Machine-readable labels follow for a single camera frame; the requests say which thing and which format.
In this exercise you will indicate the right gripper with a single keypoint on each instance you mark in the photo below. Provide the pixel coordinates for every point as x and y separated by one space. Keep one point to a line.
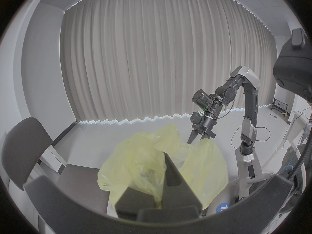
207 127

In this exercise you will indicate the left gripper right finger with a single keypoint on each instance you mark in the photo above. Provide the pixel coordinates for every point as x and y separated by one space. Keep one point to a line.
178 191

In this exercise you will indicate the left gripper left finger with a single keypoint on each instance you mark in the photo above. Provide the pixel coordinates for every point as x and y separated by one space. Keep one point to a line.
131 201

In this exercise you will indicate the yellow plastic bag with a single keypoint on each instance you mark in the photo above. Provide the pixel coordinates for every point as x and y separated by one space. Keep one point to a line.
136 155

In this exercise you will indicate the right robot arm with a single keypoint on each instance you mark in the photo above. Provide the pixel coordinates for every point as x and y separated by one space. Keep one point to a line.
251 101

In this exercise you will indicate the white curtain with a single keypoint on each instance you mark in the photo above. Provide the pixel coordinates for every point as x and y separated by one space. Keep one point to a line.
158 57

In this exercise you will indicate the grey cushioned white chair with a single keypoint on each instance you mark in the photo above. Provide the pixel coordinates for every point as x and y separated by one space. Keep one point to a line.
24 150

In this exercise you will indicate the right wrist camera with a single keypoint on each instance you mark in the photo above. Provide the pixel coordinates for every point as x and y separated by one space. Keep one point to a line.
196 118

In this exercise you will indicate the black frame small table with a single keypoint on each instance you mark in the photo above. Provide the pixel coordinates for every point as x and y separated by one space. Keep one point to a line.
280 101

